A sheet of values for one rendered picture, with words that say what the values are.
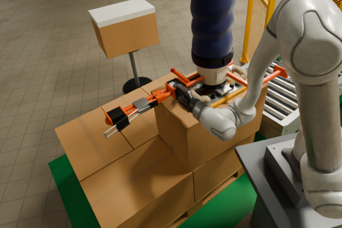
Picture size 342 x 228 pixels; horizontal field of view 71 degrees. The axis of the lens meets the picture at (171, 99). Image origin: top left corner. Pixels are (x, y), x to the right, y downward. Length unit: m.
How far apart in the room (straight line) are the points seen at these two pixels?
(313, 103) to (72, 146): 1.60
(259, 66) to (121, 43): 1.93
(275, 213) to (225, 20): 0.90
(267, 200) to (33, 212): 1.84
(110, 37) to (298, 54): 2.17
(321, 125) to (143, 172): 1.12
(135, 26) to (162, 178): 1.61
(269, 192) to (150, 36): 1.97
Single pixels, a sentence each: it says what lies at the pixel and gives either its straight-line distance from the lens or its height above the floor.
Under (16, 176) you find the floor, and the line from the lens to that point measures 2.77.
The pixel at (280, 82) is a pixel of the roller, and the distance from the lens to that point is 2.31.
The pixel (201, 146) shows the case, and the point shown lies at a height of 0.73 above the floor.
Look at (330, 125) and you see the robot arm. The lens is 0.80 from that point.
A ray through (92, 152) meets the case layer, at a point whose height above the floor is 0.54.
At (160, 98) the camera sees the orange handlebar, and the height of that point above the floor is 1.08.
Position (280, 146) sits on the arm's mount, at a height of 0.85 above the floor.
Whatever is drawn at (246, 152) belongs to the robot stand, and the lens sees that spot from 1.42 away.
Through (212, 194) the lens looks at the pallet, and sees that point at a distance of 2.09.
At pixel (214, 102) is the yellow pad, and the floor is 0.97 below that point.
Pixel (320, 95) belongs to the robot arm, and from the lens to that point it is 0.71.
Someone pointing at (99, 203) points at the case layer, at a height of 0.54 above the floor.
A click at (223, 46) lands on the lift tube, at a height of 1.28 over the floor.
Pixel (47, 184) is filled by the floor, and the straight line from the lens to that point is 2.54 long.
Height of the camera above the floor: 1.86
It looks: 40 degrees down
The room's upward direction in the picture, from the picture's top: 7 degrees counter-clockwise
